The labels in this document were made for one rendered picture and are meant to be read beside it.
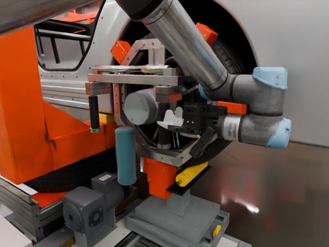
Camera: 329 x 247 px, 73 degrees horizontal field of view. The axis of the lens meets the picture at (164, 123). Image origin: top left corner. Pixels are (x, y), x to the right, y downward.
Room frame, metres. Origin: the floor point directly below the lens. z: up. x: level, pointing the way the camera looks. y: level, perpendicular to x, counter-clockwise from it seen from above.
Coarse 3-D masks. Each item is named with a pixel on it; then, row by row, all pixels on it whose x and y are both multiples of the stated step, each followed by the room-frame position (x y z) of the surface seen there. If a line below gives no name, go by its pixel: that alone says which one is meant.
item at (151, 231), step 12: (132, 216) 1.14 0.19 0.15; (216, 216) 1.10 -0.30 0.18; (228, 216) 1.12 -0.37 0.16; (132, 228) 1.09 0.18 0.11; (144, 228) 1.04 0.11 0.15; (156, 228) 1.04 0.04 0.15; (216, 228) 1.00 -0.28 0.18; (156, 240) 0.99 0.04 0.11; (168, 240) 0.95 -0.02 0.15; (180, 240) 0.95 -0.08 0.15; (204, 240) 0.92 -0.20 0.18; (216, 240) 0.96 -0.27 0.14
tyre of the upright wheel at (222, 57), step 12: (144, 36) 1.11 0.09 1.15; (216, 48) 0.91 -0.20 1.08; (228, 48) 1.01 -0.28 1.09; (228, 60) 0.89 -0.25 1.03; (240, 60) 1.04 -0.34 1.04; (228, 72) 0.88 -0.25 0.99; (240, 72) 0.94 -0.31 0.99; (216, 144) 0.89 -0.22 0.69; (228, 144) 0.93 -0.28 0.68; (204, 156) 0.92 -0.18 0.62
